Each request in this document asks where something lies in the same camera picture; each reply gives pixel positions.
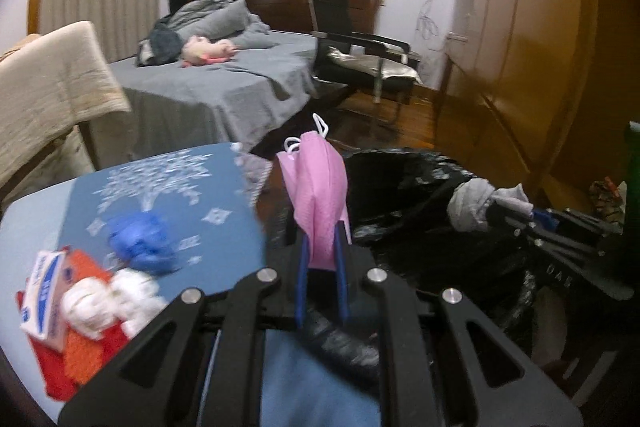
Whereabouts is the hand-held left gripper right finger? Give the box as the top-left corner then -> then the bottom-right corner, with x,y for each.
334,221 -> 586,427

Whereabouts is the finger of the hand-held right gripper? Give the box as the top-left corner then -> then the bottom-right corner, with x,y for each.
507,224 -> 603,267
490,198 -> 571,230

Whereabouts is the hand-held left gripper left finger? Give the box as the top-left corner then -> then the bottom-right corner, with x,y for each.
57,229 -> 311,427

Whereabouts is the grey paper towel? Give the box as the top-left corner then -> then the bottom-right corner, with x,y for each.
446,178 -> 536,233

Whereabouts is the pink face mask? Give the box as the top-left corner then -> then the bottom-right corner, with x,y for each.
276,113 -> 351,272

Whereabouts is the black trash bag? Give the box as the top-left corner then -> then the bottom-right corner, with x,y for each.
265,148 -> 632,408

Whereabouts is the blue plastic bundle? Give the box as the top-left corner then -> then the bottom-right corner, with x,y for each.
107,212 -> 181,277

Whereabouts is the orange knitted cloth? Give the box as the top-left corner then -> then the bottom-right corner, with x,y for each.
62,248 -> 131,388

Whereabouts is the colourful patterned package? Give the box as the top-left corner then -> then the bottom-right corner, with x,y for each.
587,177 -> 629,226

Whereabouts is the blue tree-print tablecloth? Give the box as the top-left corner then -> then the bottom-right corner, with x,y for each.
0,142 -> 382,427

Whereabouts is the white crumpled tissue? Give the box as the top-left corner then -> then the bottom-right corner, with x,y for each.
61,276 -> 120,341
110,267 -> 169,339

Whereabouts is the wooden wardrobe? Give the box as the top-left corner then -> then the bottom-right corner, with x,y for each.
432,0 -> 640,208

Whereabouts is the silver seat cushion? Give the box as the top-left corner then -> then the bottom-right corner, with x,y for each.
327,47 -> 419,84

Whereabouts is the bed with grey sheet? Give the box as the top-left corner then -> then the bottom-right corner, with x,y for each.
107,0 -> 387,164

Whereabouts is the pink plush toy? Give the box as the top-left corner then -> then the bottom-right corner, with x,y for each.
181,35 -> 237,68

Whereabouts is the white and blue small carton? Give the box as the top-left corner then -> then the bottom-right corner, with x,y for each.
20,248 -> 76,350

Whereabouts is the black office chair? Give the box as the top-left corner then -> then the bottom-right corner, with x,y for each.
308,0 -> 424,128

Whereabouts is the red knitted cloth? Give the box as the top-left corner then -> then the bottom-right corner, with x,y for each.
15,289 -> 131,403

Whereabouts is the grey blanket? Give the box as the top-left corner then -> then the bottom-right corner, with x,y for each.
165,0 -> 276,51

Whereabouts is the dark clothes pile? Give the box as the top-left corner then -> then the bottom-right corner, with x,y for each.
137,27 -> 183,66

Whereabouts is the beige quilt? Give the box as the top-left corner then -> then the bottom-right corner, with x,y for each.
0,21 -> 133,202

